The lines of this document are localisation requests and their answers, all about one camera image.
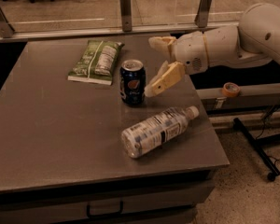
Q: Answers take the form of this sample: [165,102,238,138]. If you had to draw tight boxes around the right metal glass bracket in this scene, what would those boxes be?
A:
[194,0,212,28]

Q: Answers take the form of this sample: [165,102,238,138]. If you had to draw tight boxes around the blue pepsi can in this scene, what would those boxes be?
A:
[119,59,146,105]

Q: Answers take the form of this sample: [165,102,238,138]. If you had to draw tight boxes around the green chip bag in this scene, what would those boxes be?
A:
[67,40,124,85]

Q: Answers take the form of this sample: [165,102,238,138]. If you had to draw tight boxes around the clear plastic water bottle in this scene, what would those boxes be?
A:
[121,106,200,159]

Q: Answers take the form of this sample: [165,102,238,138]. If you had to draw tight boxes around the black stand leg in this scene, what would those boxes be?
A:
[233,118,280,182]

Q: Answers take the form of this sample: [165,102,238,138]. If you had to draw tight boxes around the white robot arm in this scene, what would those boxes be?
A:
[145,3,280,97]

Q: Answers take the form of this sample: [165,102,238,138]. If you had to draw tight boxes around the black drawer handle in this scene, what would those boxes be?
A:
[86,201,123,219]

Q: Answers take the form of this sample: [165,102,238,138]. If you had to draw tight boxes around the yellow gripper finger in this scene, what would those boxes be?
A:
[148,36,176,60]
[145,62,186,97]

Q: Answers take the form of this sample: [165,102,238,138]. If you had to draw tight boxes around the orange tape roll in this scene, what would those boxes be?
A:
[222,82,240,98]

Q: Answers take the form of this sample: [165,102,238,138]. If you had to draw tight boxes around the middle metal glass bracket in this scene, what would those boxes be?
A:
[119,0,133,32]

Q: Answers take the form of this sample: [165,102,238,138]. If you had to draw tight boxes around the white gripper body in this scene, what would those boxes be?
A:
[172,32,208,75]

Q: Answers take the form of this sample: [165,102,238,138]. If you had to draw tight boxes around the grey cabinet drawer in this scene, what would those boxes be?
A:
[0,180,215,224]

